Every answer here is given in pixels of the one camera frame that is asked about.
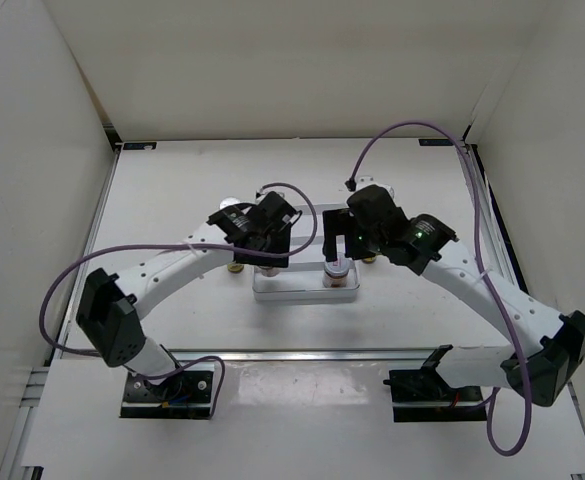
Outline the white divided tray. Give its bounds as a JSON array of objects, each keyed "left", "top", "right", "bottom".
[{"left": 252, "top": 203, "right": 360, "bottom": 304}]

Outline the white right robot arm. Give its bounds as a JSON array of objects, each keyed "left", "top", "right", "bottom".
[{"left": 322, "top": 184, "right": 585, "bottom": 407}]

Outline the aluminium frame rail front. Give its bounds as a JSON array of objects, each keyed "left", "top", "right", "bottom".
[{"left": 172, "top": 348, "right": 434, "bottom": 362}]

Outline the left white shaker bottle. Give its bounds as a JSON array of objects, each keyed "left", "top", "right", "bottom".
[{"left": 219, "top": 197, "right": 242, "bottom": 209}]

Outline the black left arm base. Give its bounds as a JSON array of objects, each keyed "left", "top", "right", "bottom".
[{"left": 119, "top": 355, "right": 226, "bottom": 420}]

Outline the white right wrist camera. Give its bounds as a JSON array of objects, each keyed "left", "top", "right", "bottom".
[{"left": 357, "top": 175, "right": 376, "bottom": 187}]

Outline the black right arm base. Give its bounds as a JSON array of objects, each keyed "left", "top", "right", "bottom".
[{"left": 383, "top": 345, "right": 487, "bottom": 423}]

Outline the sauce jar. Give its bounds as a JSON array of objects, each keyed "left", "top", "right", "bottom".
[
  {"left": 323, "top": 255, "right": 351, "bottom": 288},
  {"left": 259, "top": 267, "right": 284, "bottom": 278}
]

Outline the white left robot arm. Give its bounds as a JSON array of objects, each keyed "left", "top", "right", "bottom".
[{"left": 77, "top": 192, "right": 301, "bottom": 400}]

